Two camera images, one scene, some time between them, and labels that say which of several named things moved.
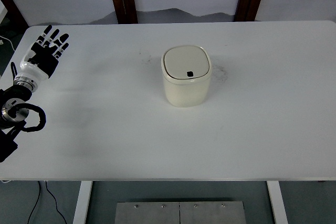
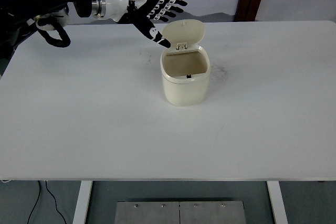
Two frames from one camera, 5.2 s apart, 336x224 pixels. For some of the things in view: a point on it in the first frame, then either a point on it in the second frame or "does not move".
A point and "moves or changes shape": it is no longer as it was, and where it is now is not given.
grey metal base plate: (213, 212) does not move
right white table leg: (278, 202) does not move
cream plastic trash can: (186, 70) moves or changes shape
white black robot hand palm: (40, 62) -> (126, 5)
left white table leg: (80, 217) does not move
